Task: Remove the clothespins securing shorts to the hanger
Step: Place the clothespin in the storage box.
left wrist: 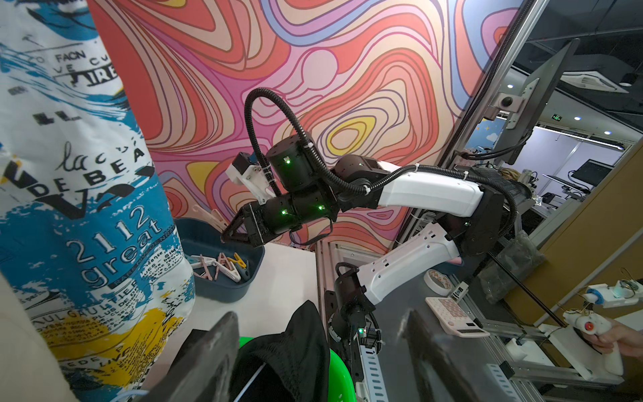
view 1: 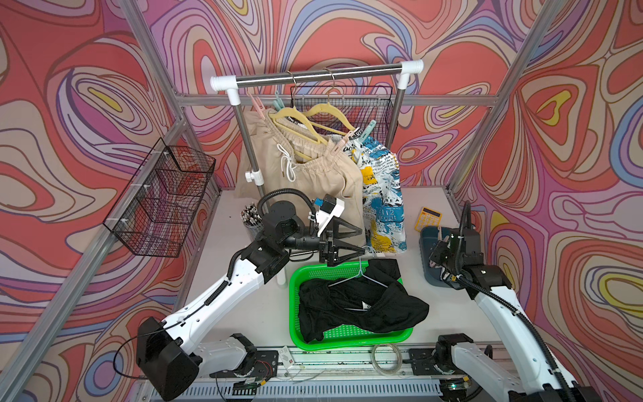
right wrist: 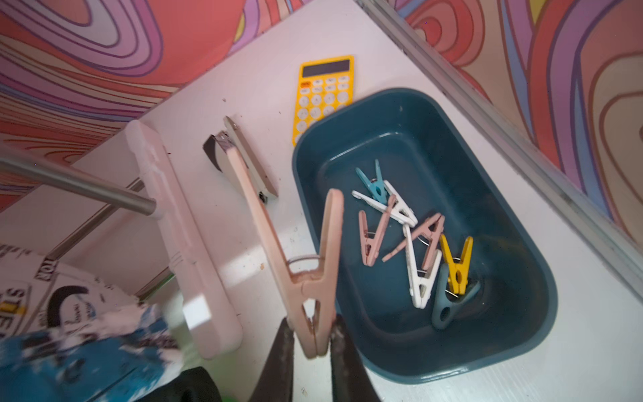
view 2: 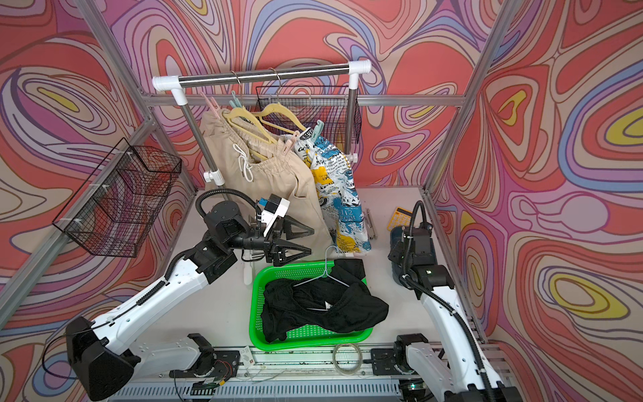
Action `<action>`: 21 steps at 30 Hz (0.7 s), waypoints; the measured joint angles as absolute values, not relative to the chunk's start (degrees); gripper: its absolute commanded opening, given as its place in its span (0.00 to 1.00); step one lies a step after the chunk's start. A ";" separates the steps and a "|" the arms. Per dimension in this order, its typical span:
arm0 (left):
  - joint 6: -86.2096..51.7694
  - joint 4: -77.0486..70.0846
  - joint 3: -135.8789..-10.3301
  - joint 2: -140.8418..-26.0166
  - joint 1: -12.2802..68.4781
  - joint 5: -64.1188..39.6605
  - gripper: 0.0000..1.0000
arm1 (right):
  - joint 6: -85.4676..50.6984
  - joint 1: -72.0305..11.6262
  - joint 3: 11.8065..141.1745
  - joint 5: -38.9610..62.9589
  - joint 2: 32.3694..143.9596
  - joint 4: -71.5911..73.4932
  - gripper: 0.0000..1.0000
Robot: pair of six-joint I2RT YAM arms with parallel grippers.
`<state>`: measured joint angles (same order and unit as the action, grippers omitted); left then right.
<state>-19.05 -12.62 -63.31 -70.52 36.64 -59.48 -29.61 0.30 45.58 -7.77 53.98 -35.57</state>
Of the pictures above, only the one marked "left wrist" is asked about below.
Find green plastic basket tray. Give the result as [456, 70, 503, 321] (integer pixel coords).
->
[229, 333, 357, 401]

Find white tape roll on desk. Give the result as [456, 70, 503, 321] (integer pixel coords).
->
[423, 269, 454, 297]

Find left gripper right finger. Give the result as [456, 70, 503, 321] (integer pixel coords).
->
[403, 310, 495, 401]

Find beige shorts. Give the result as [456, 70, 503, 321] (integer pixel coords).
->
[1, 278, 76, 401]

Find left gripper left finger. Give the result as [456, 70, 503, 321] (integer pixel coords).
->
[145, 312, 239, 401]

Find black shorts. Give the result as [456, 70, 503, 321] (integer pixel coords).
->
[229, 301, 331, 401]

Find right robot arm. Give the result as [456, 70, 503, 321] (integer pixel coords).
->
[221, 88, 517, 343]

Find light blue wire hanger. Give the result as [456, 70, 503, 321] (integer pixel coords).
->
[234, 363, 266, 402]

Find pink calculator on desk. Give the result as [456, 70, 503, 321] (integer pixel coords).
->
[425, 297, 491, 338]

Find printed white blue yellow shorts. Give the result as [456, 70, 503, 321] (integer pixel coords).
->
[1, 1, 195, 401]

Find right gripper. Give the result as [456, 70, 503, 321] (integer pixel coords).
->
[221, 202, 280, 248]

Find dark teal clothespin bin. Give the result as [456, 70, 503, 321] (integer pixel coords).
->
[175, 219, 265, 303]

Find person in beige shirt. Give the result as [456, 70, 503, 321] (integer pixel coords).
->
[582, 319, 642, 361]

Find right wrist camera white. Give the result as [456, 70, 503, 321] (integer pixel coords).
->
[226, 152, 276, 205]

